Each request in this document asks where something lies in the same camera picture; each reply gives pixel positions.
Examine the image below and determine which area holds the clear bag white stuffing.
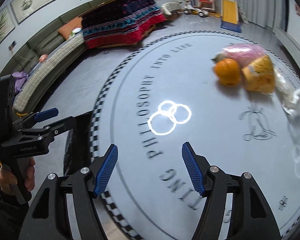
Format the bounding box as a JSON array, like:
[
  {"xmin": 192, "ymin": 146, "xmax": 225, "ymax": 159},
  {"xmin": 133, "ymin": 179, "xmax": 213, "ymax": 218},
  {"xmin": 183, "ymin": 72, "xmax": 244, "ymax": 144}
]
[{"xmin": 274, "ymin": 67, "xmax": 300, "ymax": 119}]

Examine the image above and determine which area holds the white woven basket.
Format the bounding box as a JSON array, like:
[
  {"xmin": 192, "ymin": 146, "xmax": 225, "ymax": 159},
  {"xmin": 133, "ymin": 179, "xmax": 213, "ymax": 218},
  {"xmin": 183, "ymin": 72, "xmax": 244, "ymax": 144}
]
[{"xmin": 160, "ymin": 0, "xmax": 182, "ymax": 16}]

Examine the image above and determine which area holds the green snack wrapper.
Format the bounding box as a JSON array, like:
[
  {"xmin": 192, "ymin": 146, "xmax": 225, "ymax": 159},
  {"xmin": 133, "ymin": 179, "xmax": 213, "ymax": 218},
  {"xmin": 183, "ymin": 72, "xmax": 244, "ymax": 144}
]
[{"xmin": 212, "ymin": 53, "xmax": 226, "ymax": 62}]

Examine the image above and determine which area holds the person's left hand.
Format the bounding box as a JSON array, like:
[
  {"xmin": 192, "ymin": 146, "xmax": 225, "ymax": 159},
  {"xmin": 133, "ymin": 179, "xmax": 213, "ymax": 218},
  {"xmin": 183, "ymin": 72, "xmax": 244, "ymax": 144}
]
[{"xmin": 0, "ymin": 157, "xmax": 37, "ymax": 196}]

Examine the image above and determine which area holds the orange cushion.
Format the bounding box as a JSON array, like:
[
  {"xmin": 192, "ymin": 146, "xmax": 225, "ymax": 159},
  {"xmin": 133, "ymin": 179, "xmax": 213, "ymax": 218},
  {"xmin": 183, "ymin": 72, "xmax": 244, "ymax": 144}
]
[{"xmin": 58, "ymin": 17, "xmax": 82, "ymax": 40}]

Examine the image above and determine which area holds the table with patterned quilt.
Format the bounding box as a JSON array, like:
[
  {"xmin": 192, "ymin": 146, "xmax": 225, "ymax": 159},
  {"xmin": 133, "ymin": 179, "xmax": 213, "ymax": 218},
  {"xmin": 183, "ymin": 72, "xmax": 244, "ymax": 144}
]
[{"xmin": 82, "ymin": 0, "xmax": 166, "ymax": 49}]

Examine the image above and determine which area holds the white toy ride-on car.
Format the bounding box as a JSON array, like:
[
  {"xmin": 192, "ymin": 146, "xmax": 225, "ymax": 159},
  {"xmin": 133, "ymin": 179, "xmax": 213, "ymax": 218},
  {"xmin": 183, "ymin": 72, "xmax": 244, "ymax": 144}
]
[{"xmin": 183, "ymin": 0, "xmax": 209, "ymax": 18}]

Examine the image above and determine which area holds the pink foam net bag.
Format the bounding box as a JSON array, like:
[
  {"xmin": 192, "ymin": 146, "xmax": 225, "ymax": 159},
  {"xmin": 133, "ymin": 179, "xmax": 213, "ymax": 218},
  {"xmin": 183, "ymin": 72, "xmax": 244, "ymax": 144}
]
[{"xmin": 221, "ymin": 43, "xmax": 267, "ymax": 67}]

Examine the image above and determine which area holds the yellow paper cup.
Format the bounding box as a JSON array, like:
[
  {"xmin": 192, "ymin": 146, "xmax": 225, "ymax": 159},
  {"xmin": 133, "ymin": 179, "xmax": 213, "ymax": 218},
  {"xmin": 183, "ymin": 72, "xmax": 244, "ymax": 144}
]
[{"xmin": 242, "ymin": 54, "xmax": 275, "ymax": 94}]

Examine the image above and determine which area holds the children's yellow slide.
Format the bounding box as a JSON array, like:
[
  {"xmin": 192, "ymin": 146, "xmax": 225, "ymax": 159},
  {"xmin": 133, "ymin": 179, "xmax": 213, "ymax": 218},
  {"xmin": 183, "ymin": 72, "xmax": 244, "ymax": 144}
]
[{"xmin": 221, "ymin": 0, "xmax": 249, "ymax": 33}]

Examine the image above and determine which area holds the orange fruit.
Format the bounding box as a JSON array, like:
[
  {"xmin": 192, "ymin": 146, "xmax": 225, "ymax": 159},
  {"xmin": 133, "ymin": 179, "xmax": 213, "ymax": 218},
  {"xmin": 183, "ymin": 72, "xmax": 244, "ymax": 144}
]
[{"xmin": 213, "ymin": 59, "xmax": 241, "ymax": 87}]

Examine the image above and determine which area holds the green sofa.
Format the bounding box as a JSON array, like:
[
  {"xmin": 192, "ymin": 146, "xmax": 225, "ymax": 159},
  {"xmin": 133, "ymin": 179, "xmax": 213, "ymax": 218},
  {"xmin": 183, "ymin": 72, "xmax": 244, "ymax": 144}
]
[{"xmin": 0, "ymin": 0, "xmax": 114, "ymax": 78}]

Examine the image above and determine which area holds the purple cloth on sofa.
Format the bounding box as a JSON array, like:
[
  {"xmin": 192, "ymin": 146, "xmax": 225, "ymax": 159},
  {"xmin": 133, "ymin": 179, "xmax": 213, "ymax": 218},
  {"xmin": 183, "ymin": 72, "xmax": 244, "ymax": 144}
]
[{"xmin": 12, "ymin": 71, "xmax": 29, "ymax": 94}]

